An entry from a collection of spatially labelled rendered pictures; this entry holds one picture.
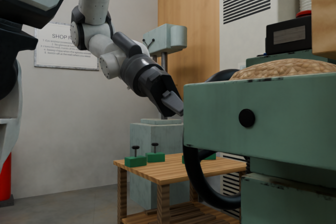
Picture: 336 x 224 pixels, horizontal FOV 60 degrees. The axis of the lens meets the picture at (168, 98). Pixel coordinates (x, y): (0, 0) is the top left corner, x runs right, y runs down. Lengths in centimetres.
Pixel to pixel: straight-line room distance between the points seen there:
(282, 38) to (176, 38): 200
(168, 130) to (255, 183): 215
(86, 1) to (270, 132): 78
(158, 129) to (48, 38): 147
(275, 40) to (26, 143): 282
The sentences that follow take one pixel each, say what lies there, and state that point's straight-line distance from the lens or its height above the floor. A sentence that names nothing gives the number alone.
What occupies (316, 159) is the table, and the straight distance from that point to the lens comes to 21.
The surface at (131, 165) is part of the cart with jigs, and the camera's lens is 168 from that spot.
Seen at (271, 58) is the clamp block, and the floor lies 95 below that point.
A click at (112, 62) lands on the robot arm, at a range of 73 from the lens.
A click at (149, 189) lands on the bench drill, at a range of 251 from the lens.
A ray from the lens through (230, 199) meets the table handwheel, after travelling 62.
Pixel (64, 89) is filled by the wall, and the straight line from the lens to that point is 315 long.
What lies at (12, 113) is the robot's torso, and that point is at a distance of 76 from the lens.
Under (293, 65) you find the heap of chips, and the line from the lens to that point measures 24.
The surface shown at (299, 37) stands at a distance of 48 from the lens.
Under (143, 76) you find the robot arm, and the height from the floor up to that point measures 94.
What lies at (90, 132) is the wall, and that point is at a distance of 323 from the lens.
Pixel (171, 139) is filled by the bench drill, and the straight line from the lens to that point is 250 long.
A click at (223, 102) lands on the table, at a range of 25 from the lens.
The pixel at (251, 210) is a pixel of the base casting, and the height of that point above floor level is 76.
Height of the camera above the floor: 88
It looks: 1 degrees up
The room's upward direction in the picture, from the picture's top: straight up
